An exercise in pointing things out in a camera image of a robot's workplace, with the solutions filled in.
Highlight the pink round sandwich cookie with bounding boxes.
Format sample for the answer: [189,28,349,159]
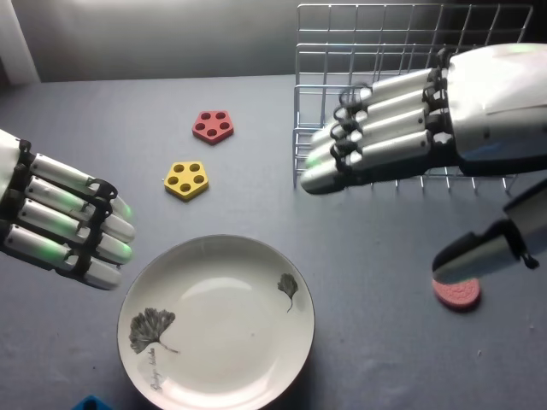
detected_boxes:
[432,276,483,312]

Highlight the silver wire dish rack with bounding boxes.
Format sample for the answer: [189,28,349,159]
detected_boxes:
[292,3,535,196]

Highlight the blue block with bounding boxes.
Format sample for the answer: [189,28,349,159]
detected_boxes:
[70,395,115,410]

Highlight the yellow pentagon block with holes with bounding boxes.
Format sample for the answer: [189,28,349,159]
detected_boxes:
[163,161,212,202]

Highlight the red pentagon block with holes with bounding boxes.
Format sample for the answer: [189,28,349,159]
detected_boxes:
[191,109,235,147]

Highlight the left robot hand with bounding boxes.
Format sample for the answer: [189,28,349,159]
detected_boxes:
[0,127,137,292]

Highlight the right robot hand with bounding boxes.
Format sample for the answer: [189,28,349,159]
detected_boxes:
[298,42,547,285]

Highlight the grey table cloth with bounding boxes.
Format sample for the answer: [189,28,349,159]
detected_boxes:
[0,72,547,410]

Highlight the white plate two ginkgo leaves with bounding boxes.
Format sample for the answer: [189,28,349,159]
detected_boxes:
[117,233,316,410]

